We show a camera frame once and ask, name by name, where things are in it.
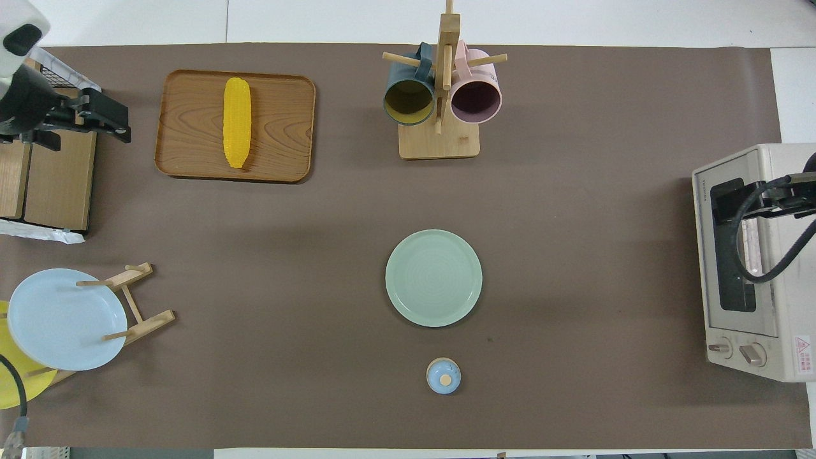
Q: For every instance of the beige toaster oven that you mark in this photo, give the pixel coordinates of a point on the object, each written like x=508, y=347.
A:
x=797, y=306

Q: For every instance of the wooden mug rack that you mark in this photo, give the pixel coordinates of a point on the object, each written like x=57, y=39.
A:
x=440, y=143

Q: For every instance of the yellow plate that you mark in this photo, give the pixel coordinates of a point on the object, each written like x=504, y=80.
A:
x=16, y=389

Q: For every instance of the brown wooden tray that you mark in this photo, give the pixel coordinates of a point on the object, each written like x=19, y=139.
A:
x=287, y=127

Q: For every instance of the toaster oven glass door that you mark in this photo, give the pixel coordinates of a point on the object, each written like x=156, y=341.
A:
x=768, y=306

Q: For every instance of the light green plate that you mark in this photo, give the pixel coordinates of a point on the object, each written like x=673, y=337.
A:
x=433, y=278

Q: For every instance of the stepped wooden shelf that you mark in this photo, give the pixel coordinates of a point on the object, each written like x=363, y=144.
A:
x=64, y=178

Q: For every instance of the yellow corn cob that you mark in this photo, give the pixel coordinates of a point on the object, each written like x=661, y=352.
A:
x=237, y=121

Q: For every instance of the wooden plate rack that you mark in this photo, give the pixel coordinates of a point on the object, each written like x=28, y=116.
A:
x=150, y=322

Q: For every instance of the brown table mat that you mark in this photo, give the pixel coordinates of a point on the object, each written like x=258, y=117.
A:
x=542, y=127

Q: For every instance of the light blue plate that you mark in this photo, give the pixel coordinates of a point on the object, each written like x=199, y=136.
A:
x=64, y=322

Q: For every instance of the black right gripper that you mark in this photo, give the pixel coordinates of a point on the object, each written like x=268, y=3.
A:
x=790, y=194

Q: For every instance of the pink mug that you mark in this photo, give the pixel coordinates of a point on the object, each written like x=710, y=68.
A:
x=477, y=99

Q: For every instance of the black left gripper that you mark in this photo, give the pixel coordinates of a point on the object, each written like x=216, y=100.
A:
x=29, y=102

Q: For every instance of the dark teal mug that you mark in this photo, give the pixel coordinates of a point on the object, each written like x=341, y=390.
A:
x=408, y=102

